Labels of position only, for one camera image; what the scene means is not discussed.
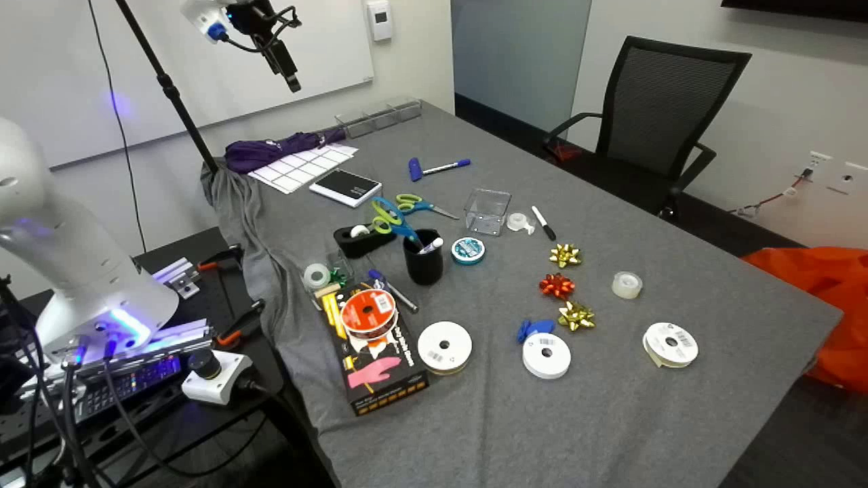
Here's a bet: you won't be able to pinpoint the gold gift bow upper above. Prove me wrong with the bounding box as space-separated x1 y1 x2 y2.
547 243 581 268

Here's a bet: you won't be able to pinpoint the white wall thermostat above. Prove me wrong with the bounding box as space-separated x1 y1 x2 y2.
367 0 393 43

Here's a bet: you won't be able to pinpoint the blue white marker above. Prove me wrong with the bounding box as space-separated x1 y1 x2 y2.
407 158 471 181

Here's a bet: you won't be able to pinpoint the black office chair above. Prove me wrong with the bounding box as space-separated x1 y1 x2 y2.
542 36 751 220

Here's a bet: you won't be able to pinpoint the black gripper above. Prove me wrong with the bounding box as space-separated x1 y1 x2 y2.
224 0 302 92

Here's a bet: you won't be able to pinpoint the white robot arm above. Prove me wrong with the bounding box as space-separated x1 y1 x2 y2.
0 119 178 364

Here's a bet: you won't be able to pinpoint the black tray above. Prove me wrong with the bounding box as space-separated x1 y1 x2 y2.
333 224 393 260

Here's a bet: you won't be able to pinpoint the red gift bow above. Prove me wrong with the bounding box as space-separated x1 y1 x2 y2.
540 273 576 298

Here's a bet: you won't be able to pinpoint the white ribbon spool middle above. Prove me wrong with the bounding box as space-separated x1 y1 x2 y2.
521 334 573 379

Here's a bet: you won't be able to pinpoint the clear square plastic box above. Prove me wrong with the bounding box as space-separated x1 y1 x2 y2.
464 188 509 237

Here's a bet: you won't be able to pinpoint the teal ribbon spool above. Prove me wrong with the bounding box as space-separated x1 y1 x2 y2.
451 237 486 265

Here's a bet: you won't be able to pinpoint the blue gift bow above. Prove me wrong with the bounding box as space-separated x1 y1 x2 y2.
515 319 557 344

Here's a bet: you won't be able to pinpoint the orange bag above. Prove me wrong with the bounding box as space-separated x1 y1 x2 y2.
747 246 868 393

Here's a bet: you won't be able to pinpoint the whiteboard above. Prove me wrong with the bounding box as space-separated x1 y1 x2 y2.
0 0 375 168

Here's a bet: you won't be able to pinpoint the white grid paper sheet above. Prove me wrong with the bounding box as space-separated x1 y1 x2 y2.
251 143 355 196

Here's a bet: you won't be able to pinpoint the black flat product box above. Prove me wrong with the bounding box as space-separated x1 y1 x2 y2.
315 284 429 417

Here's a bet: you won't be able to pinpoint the gold gift bow lower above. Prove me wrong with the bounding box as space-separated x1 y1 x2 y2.
559 302 596 334

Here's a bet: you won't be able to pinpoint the small clear tape dispenser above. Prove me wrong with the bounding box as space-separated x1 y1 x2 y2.
505 212 534 237

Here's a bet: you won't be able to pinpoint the white ribbon spool left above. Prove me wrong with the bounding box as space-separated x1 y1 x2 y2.
418 319 471 375

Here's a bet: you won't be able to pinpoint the purple cloth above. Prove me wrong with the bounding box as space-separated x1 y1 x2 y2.
224 131 345 174

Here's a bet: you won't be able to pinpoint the gold gift bow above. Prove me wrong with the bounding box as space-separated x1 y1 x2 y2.
559 302 596 334
547 243 581 268

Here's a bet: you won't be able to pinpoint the black marker pen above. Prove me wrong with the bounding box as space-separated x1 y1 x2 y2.
530 207 557 241

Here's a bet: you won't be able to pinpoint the blue pen near cup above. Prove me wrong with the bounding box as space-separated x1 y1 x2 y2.
367 268 418 314

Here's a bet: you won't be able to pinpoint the grey table cloth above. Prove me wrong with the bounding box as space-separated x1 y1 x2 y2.
203 108 837 488

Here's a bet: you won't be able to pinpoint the green blue scissors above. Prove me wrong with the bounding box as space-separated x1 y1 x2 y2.
368 192 451 238

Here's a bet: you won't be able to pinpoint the black pen cup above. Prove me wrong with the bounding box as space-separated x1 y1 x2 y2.
401 229 443 284

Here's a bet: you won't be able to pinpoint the white ribbon spool right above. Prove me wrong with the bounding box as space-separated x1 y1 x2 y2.
642 323 700 368

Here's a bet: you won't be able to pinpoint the black tripod pole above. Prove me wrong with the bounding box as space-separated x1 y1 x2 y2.
113 0 218 172

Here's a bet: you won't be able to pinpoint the white ribbon spool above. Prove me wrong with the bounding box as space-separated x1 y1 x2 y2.
521 334 573 379
642 323 700 368
418 319 471 375

